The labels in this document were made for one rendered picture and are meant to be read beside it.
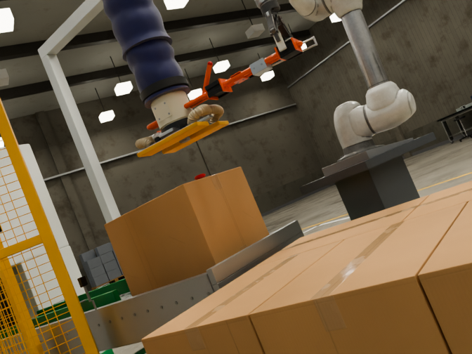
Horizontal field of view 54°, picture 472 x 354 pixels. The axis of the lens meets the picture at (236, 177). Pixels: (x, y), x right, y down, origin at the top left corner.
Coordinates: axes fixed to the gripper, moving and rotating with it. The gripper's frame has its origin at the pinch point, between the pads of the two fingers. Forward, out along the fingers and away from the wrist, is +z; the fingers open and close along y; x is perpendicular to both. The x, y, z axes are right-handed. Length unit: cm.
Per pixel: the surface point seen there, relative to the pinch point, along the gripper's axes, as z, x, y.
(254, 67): 1.0, -14.2, 4.8
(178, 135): 13, -53, 16
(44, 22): -538, -691, -667
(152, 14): -43, -48, 5
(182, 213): 44, -61, 23
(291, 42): -0.5, 3.7, 4.6
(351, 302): 76, 16, 93
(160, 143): 13, -63, 16
